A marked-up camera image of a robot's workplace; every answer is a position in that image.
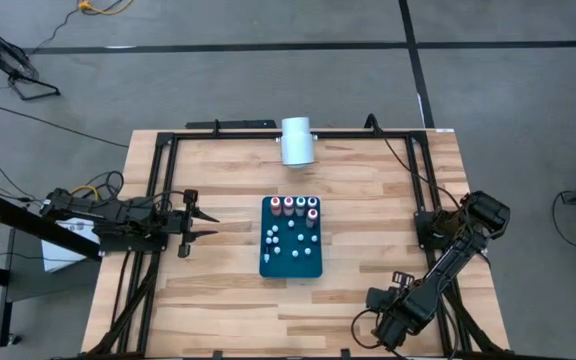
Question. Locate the black power strip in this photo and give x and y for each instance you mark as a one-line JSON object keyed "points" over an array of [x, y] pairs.
{"points": [[238, 124]]}

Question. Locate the black cart frame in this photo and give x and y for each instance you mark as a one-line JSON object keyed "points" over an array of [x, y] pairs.
{"points": [[8, 212]]}

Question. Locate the small black-white piece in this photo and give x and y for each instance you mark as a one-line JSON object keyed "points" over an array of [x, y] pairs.
{"points": [[266, 258]]}

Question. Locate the small blue-label food coloring bottle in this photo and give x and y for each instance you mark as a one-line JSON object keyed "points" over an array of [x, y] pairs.
{"points": [[295, 253]]}

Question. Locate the white cylinder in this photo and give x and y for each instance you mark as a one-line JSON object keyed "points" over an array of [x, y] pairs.
{"points": [[297, 142]]}

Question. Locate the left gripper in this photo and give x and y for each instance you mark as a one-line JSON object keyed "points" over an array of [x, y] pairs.
{"points": [[185, 250]]}

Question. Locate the tall dark-capped food coloring bottle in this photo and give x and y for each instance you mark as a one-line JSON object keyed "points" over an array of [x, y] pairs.
{"points": [[312, 202]]}

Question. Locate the white paper box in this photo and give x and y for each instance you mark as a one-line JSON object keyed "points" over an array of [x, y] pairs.
{"points": [[60, 255]]}

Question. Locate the tall green-capped food coloring bottle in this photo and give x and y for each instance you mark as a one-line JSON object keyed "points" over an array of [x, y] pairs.
{"points": [[300, 204]]}

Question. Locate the tall pink-capped food coloring bottle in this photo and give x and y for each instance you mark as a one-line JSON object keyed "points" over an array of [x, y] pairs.
{"points": [[288, 206]]}

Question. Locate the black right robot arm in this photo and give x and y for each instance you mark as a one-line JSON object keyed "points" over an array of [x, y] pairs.
{"points": [[460, 255]]}

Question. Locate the blue plastic bin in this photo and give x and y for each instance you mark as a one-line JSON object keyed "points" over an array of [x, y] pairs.
{"points": [[308, 265]]}

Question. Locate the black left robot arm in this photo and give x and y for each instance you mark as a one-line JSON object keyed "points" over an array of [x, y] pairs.
{"points": [[118, 215]]}

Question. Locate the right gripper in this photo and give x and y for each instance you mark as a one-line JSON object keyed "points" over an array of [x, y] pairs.
{"points": [[393, 320]]}

